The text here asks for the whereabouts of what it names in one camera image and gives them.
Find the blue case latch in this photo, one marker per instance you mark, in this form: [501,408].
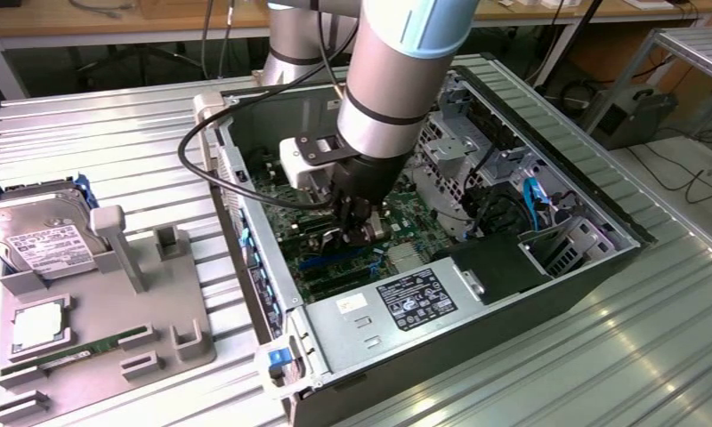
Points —
[279,358]

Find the hard disk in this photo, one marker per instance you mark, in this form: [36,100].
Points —
[42,236]

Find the CPU chip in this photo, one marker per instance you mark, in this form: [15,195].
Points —
[39,327]

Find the silver chipset heatsink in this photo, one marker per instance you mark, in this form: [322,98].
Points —
[407,259]

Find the black and silver PC case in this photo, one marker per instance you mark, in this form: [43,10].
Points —
[481,347]

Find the grey parts rack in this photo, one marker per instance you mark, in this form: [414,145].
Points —
[154,284]

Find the green RAM stick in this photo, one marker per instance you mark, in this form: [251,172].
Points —
[90,349]

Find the blue expansion slot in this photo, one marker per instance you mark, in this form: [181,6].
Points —
[315,263]

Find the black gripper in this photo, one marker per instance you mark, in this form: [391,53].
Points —
[369,182]

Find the perforated metal disk bay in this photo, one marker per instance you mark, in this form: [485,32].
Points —
[570,249]

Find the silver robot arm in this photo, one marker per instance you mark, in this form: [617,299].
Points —
[386,89]

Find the green motherboard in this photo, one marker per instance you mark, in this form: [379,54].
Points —
[415,213]

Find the black plastic shroud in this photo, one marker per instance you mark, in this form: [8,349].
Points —
[493,262]

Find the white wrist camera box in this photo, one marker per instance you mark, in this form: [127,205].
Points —
[297,164]

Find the aluminium frame table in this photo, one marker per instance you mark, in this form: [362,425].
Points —
[694,49]

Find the black equipment box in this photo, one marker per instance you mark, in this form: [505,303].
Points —
[636,120]

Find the metal drive cage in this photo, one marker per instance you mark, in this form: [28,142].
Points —
[451,149]

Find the blue disk carrier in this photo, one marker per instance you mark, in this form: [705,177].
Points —
[86,191]

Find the silver power supply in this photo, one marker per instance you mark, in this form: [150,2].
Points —
[357,329]

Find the wooden desk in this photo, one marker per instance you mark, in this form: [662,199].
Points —
[95,22]

